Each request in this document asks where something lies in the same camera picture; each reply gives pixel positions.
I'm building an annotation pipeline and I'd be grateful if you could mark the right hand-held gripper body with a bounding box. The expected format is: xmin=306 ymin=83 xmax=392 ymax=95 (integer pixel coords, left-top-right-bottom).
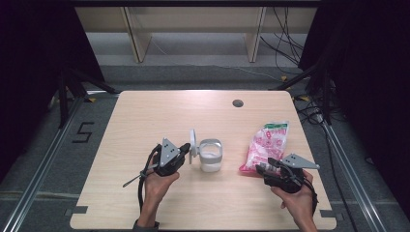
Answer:
xmin=263 ymin=153 xmax=321 ymax=194

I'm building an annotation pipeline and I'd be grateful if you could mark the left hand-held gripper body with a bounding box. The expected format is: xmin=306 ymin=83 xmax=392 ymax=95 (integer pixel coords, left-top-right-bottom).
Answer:
xmin=154 ymin=137 xmax=186 ymax=178

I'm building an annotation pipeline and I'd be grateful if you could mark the white and pink plastic bag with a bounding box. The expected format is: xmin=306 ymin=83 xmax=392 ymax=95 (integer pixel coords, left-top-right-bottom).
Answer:
xmin=239 ymin=121 xmax=290 ymax=177

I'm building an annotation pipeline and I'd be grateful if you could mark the person's right hand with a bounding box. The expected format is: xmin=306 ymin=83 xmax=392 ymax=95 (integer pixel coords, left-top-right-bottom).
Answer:
xmin=270 ymin=169 xmax=319 ymax=222

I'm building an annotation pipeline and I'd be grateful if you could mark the person's left hand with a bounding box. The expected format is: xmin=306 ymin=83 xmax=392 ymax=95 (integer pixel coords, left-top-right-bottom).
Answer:
xmin=143 ymin=154 xmax=181 ymax=204

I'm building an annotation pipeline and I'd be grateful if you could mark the black metal stand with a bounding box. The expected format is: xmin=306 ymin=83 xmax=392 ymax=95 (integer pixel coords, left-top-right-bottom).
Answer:
xmin=270 ymin=59 xmax=334 ymax=126
xmin=57 ymin=67 xmax=118 ymax=130

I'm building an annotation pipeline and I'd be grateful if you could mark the black curtain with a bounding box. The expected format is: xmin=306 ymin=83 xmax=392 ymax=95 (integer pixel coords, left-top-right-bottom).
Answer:
xmin=0 ymin=0 xmax=106 ymax=183
xmin=299 ymin=0 xmax=410 ymax=221

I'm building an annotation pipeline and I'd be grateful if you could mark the light wooden shelf unit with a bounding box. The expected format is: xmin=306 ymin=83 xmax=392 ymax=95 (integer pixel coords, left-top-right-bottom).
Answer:
xmin=74 ymin=6 xmax=319 ymax=64

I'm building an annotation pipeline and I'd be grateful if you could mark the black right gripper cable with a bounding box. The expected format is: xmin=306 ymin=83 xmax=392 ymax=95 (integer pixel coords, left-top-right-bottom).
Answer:
xmin=302 ymin=178 xmax=321 ymax=218

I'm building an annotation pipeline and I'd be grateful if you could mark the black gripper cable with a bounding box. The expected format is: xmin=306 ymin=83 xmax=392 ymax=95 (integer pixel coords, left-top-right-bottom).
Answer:
xmin=302 ymin=178 xmax=321 ymax=218
xmin=137 ymin=143 xmax=162 ymax=215

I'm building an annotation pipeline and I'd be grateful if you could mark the thin grey strap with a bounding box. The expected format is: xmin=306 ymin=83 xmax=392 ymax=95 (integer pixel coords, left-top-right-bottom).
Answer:
xmin=122 ymin=163 xmax=160 ymax=189

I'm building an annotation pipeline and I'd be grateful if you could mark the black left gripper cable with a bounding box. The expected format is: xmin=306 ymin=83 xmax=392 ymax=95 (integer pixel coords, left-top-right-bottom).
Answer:
xmin=137 ymin=143 xmax=162 ymax=215

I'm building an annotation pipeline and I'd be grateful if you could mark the aluminium floor rail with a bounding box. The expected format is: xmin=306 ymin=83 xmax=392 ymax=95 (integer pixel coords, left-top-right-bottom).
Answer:
xmin=321 ymin=121 xmax=389 ymax=232
xmin=0 ymin=96 xmax=85 ymax=232

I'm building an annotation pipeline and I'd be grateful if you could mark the black floor cable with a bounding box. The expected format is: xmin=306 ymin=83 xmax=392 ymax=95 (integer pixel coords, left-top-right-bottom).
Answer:
xmin=294 ymin=96 xmax=327 ymax=127

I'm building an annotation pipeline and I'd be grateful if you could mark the bundle of black cables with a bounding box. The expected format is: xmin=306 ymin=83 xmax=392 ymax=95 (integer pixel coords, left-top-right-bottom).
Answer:
xmin=258 ymin=7 xmax=307 ymax=68

